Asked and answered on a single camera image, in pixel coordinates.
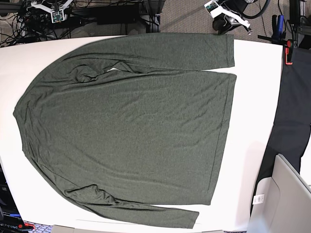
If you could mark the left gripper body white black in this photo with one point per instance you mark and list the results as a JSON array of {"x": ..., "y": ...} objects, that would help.
[{"x": 221, "y": 11}]

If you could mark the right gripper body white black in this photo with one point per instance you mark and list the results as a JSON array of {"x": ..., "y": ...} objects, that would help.
[{"x": 56, "y": 9}]

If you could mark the dark green long-sleeve shirt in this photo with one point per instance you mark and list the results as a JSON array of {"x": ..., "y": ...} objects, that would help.
[{"x": 131, "y": 127}]

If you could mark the black box under table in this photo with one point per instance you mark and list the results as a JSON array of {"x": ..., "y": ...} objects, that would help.
[{"x": 116, "y": 15}]

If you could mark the red black table clamp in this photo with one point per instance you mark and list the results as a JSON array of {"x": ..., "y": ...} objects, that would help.
[{"x": 290, "y": 45}]

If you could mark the white barcode label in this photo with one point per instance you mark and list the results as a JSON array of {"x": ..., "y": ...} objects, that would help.
[{"x": 258, "y": 199}]

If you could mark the beige plastic bin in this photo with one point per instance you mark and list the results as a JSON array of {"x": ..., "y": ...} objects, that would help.
[{"x": 287, "y": 202}]

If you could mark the red clamp lower left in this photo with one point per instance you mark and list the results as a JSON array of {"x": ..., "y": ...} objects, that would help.
[{"x": 26, "y": 227}]

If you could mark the blue handled clamp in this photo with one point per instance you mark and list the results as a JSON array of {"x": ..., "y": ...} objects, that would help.
[{"x": 277, "y": 26}]

